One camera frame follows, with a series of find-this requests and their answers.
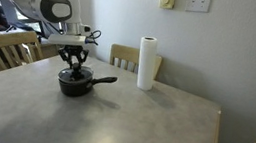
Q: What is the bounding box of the wooden chair with narrow slats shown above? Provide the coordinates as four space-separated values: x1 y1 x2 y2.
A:
106 43 164 82

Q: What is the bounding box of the glass lid with black knob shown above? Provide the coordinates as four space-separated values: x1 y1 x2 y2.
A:
57 61 95 87

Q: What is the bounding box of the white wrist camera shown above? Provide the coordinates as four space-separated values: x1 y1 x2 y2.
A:
46 30 87 49

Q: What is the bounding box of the black saucepan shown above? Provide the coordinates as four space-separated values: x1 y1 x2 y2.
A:
55 62 120 103

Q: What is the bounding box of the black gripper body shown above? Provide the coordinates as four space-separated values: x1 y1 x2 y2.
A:
61 42 88 58

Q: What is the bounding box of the grey leaning board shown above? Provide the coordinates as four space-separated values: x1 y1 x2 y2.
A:
0 0 23 26

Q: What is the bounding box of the white light switch plate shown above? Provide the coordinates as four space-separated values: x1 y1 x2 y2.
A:
185 0 213 15

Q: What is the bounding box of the wooden chair with wide back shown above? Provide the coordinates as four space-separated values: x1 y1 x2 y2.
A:
0 26 47 80

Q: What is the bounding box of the white paper towel roll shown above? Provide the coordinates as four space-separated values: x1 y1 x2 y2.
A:
134 35 160 92

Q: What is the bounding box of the small wooden cabinet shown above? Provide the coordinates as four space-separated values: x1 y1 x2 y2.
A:
34 36 64 62

